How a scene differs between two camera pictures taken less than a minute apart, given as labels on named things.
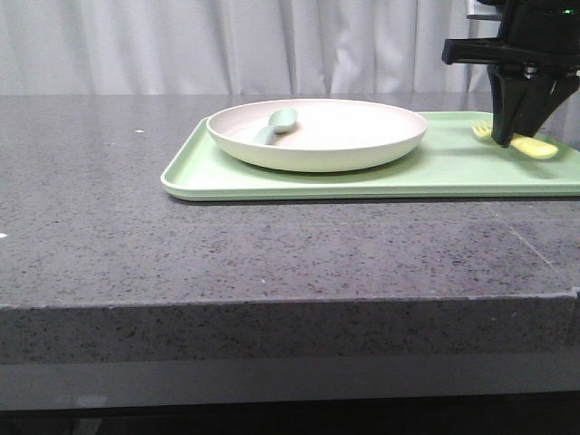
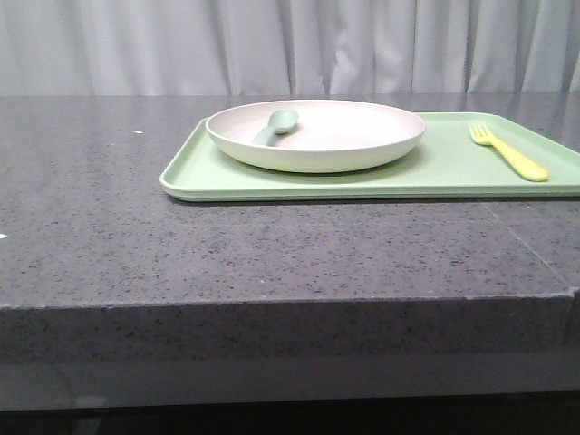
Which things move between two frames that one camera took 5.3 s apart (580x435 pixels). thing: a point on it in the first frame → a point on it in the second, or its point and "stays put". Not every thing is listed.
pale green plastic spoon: x=281 y=120 stays put
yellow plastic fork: x=526 y=145 → x=481 y=135
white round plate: x=314 y=135 stays put
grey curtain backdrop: x=237 y=48 stays put
